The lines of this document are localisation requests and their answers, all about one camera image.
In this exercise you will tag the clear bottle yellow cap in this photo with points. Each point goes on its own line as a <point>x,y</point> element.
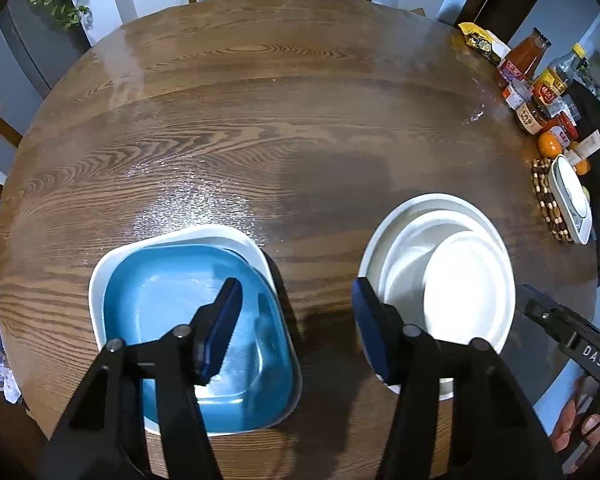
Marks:
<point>555,77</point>

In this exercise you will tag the wooden beaded trivet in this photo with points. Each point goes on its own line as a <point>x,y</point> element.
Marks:
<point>542,200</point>

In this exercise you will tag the grey refrigerator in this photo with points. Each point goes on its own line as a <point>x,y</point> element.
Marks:
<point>25,60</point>

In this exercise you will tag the white cylindrical ceramic bowl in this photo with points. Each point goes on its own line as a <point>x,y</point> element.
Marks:
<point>465,290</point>

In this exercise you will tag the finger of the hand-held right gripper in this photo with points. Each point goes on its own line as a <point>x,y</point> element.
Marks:
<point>545,310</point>

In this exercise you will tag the green fruit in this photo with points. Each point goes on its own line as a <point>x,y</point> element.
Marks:
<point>586,192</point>

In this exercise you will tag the red lid jar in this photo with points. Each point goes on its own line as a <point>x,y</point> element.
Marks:
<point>562,127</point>

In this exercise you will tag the small red label jar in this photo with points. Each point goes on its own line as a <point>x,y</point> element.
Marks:
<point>515,96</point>

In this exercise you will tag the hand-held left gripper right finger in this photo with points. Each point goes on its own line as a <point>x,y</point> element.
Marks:
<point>375,332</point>

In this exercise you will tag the yellow snack packet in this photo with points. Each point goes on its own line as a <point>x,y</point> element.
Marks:
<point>482,42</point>

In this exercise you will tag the brown sauce jar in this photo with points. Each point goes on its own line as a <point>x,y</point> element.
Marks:
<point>530,119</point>

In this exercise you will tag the orange fruit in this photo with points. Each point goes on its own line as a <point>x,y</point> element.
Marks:
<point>581,166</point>
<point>550,144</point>

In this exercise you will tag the large grey bowl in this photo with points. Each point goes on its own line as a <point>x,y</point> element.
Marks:
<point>375,255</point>

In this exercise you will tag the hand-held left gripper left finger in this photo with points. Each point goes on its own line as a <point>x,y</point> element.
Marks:
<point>220,332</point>

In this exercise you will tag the person's right hand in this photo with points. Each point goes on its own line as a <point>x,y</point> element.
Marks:
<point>572,425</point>

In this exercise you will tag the orange sauce bottle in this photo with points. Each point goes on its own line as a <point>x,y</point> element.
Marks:
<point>522,60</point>

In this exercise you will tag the white patterned rectangular dish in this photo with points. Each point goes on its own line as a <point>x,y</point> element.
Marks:
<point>570,200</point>

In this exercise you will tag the beige tube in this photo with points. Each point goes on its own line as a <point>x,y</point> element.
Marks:
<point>586,146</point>

